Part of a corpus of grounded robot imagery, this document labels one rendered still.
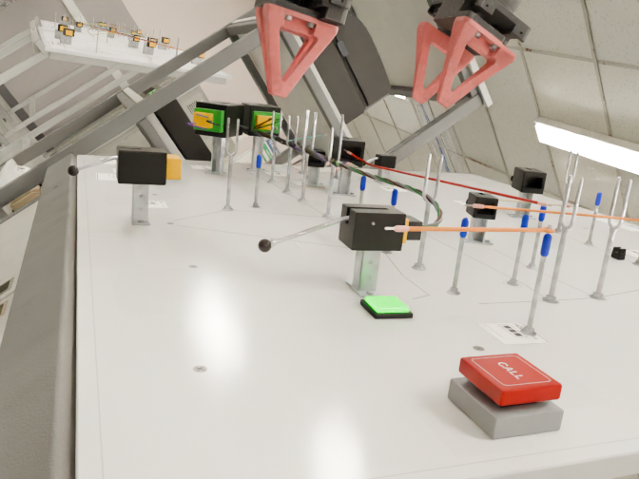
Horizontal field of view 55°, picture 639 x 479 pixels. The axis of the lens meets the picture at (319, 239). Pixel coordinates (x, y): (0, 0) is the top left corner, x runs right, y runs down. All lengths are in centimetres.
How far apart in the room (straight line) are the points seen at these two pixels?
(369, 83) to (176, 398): 138
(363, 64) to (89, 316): 128
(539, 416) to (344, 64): 135
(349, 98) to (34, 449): 142
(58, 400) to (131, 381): 5
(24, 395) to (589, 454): 37
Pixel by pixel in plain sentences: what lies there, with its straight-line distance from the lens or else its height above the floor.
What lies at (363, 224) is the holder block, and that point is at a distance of 62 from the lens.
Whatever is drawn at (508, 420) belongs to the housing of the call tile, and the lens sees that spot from 44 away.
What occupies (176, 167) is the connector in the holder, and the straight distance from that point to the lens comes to 85.
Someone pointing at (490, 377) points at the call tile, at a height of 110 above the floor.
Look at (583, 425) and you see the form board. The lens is 49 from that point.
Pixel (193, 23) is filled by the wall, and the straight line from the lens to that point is 821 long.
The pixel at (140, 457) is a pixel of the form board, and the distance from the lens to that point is 38.
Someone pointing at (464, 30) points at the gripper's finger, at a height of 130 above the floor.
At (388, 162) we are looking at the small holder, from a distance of 139.
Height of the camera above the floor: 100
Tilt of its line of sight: 8 degrees up
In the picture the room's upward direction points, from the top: 55 degrees clockwise
